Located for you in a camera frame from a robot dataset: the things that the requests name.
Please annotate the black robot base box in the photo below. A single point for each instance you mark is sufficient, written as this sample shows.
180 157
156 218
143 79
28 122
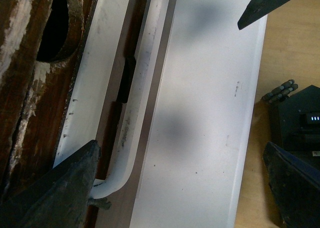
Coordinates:
295 125

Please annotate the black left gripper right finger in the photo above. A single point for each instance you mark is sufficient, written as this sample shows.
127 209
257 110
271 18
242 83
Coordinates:
295 186

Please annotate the brown wooden drawer cabinet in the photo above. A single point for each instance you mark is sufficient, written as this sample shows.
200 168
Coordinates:
21 26

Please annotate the white drawer handle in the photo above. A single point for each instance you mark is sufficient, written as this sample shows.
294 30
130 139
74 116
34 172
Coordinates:
85 111

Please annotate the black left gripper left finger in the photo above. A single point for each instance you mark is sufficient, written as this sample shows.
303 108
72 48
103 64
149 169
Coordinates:
59 198

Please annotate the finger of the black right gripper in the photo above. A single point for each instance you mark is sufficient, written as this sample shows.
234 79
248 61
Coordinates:
257 9

